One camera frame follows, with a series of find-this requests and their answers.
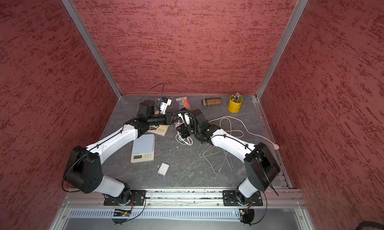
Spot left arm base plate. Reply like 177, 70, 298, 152
104, 190, 147, 207

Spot rainbow marker pack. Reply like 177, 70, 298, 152
176, 96, 191, 110

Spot aluminium corner post left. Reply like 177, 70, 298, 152
61, 0, 123, 99

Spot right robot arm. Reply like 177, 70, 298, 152
173, 109, 281, 206

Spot aluminium corner post right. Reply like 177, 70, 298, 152
256, 0, 309, 101

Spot blue top electronic scale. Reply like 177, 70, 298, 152
131, 134, 155, 164

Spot plaid pencil case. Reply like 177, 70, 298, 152
202, 97, 222, 106

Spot white usb cable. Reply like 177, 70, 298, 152
197, 141, 234, 174
174, 130, 194, 147

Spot white square charger block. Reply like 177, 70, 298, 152
158, 163, 170, 176

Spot yellow pen holder cup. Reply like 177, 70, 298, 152
228, 92, 244, 113

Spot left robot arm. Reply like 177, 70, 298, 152
63, 97, 174, 206

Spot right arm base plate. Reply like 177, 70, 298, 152
222, 190, 263, 207

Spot aluminium corner post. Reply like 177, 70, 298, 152
61, 0, 123, 99
256, 0, 309, 101

